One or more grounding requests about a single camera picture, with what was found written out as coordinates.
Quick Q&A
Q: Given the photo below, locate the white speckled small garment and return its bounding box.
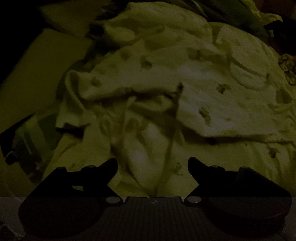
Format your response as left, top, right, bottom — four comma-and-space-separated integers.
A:
55, 21, 296, 197

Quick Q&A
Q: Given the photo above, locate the pale floral bed sheet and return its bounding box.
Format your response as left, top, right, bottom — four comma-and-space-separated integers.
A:
14, 0, 296, 197

